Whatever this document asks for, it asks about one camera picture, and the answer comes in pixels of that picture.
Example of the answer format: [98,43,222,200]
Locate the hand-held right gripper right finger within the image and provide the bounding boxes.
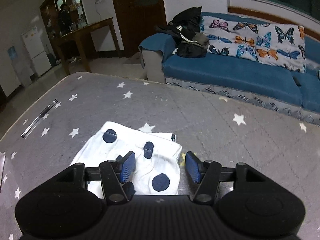
[185,151,265,205]

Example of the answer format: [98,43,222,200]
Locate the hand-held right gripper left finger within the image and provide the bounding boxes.
[56,151,137,205]

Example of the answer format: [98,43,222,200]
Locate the white navy polka dot pants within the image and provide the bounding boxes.
[70,121,182,198]

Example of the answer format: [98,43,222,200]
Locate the grey star print tablecloth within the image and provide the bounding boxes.
[0,72,320,240]

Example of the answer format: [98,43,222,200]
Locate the blue sofa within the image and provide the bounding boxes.
[138,12,320,125]

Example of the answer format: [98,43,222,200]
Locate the black ballpoint pen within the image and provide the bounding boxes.
[21,99,61,138]

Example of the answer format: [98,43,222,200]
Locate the olive grey cloth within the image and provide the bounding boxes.
[186,32,210,48]

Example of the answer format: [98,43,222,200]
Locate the long butterfly print pillow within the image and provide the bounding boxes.
[200,15,272,62]

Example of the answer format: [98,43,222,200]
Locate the brown wooden table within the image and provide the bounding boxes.
[54,17,120,75]

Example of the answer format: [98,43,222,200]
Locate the black jacket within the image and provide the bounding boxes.
[154,6,210,58]

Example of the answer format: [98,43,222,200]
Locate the white refrigerator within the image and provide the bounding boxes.
[21,26,52,78]

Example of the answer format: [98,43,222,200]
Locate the dark wooden door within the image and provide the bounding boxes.
[108,0,167,58]

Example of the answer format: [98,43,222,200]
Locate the white water dispenser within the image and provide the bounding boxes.
[7,45,32,87]

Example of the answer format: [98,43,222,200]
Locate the square butterfly print pillow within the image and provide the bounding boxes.
[256,24,307,73]

